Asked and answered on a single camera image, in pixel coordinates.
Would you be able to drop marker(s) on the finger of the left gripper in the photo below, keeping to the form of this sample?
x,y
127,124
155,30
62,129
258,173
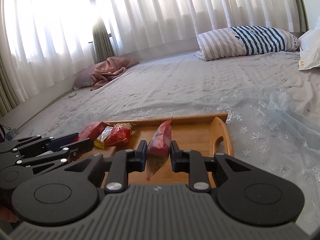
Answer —
x,y
34,146
24,169

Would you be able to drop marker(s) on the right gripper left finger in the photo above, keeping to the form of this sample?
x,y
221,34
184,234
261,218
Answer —
x,y
112,173

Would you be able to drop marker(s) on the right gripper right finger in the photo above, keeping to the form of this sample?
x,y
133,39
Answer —
x,y
221,166

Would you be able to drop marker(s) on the yellow Americ cracker pack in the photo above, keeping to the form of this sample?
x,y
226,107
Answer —
x,y
100,142

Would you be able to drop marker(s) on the red pillow snack bag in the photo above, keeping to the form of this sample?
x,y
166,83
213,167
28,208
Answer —
x,y
120,135

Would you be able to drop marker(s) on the red white small snack packet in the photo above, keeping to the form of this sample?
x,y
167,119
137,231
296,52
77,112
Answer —
x,y
158,149

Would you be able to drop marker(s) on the red foil snack bar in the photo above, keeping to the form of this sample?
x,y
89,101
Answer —
x,y
92,131

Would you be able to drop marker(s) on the person left hand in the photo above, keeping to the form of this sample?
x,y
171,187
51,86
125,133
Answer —
x,y
7,216

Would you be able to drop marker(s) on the wooden serving tray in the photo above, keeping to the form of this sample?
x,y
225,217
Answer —
x,y
207,134

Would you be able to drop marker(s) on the small trinket on bed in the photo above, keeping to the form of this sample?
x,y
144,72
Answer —
x,y
72,94

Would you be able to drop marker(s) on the purple pillow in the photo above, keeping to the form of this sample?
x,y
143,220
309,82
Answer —
x,y
83,78

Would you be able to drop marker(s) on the pink crumpled blanket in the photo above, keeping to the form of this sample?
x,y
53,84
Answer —
x,y
110,69

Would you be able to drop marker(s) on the light blue lace bedspread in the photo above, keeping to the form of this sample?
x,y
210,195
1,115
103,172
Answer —
x,y
272,106

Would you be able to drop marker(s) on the green drape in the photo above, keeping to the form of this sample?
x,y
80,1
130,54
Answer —
x,y
101,41

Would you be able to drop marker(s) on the white sheer curtain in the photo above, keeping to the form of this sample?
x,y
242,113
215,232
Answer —
x,y
47,41

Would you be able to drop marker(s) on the striped pillow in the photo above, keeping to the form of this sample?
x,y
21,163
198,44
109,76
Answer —
x,y
245,40

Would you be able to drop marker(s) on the white plastic bag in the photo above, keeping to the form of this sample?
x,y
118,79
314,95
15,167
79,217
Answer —
x,y
310,49

